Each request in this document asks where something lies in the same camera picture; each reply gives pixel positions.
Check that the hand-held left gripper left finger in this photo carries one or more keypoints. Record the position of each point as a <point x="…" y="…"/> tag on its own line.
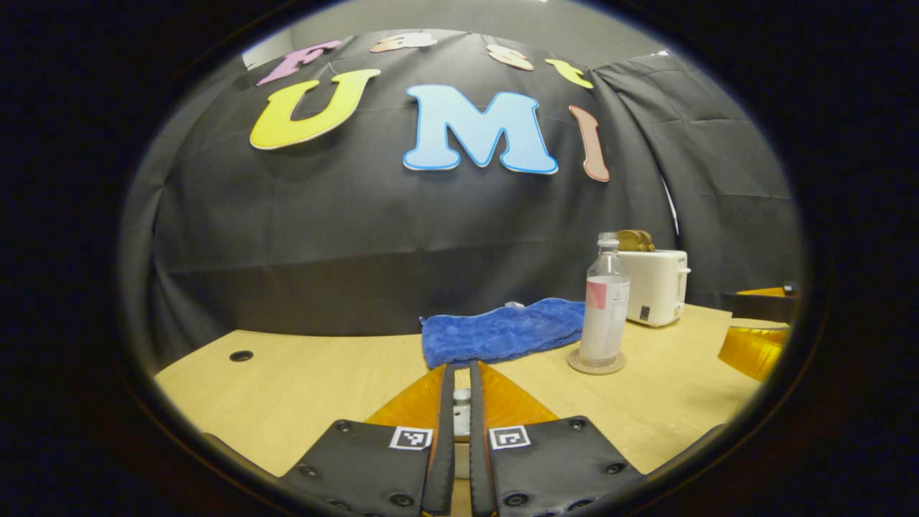
<point x="446" y="431"/>

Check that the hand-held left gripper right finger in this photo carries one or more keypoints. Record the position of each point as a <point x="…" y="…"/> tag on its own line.
<point x="476" y="431"/>

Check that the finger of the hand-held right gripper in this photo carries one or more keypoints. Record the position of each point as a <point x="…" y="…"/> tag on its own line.
<point x="754" y="352"/>
<point x="761" y="307"/>

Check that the round beige coaster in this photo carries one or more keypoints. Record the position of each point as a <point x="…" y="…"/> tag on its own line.
<point x="596" y="368"/>

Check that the clear plastic water bottle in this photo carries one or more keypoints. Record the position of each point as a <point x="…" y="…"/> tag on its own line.
<point x="604" y="316"/>

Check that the blue towel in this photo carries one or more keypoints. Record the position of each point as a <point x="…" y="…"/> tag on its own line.
<point x="502" y="334"/>

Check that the white toaster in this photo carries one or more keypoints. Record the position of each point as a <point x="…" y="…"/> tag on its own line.
<point x="657" y="287"/>

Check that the brown bread slice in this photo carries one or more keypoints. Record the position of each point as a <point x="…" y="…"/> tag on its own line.
<point x="637" y="240"/>

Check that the black backdrop cloth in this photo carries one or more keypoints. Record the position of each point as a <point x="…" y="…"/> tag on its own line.
<point x="323" y="230"/>

